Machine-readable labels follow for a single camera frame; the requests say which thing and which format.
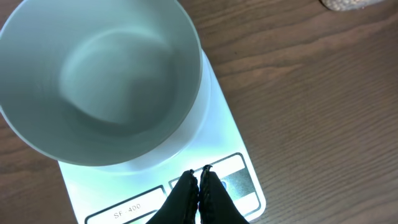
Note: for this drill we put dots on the clear plastic soybean container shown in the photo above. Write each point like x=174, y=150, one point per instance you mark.
x=348, y=5

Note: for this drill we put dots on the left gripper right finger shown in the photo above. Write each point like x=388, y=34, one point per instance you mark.
x=215, y=205

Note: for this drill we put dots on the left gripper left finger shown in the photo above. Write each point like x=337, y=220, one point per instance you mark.
x=181, y=205

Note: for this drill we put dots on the white round bowl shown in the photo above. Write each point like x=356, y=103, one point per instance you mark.
x=98, y=82

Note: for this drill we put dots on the white digital kitchen scale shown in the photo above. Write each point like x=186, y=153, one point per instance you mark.
x=133, y=191

